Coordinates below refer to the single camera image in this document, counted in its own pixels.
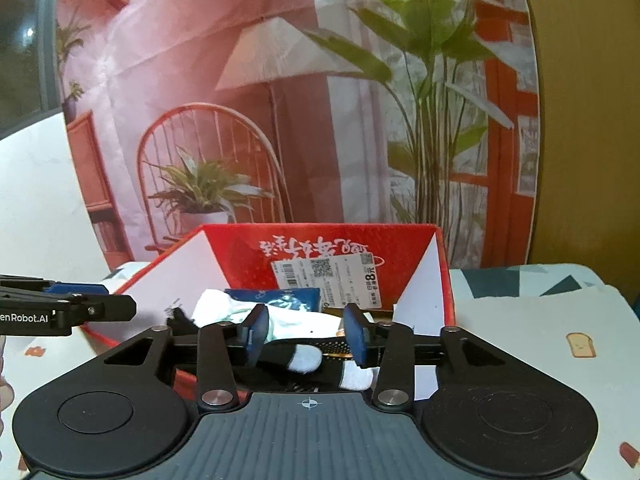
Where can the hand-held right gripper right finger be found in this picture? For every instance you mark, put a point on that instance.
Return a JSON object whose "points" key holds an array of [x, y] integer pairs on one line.
{"points": [[356, 335]]}

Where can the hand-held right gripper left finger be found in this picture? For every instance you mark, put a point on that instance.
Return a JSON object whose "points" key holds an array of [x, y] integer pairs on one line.
{"points": [[258, 330]]}

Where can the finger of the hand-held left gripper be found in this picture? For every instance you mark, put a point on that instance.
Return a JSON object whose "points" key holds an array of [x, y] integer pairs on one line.
{"points": [[75, 289], [105, 307]]}

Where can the blue cotton pad packet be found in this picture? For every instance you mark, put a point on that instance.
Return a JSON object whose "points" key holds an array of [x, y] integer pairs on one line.
{"points": [[280, 300]]}

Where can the black and white sock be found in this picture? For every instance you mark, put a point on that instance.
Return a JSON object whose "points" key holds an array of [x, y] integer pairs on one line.
{"points": [[300, 357], [357, 377]]}

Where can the red strawberry cardboard box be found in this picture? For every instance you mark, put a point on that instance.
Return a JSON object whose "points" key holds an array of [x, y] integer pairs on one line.
{"points": [[320, 245]]}

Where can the person's left hand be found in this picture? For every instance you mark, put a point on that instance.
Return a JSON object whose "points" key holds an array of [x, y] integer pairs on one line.
{"points": [[4, 392]]}

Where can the black dotted cloth item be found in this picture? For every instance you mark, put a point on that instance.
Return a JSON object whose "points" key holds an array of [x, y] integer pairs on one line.
{"points": [[334, 349]]}

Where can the geometric patterned tablecloth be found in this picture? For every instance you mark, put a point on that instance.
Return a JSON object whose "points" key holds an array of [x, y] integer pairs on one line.
{"points": [[520, 282]]}

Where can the white bear print mat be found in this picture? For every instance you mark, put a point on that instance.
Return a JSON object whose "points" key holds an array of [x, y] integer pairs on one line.
{"points": [[560, 360]]}

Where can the dark window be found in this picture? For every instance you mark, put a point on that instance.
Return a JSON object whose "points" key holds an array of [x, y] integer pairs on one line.
{"points": [[25, 35]]}

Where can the wall poster with plants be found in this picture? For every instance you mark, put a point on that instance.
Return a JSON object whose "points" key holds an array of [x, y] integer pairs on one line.
{"points": [[310, 100]]}

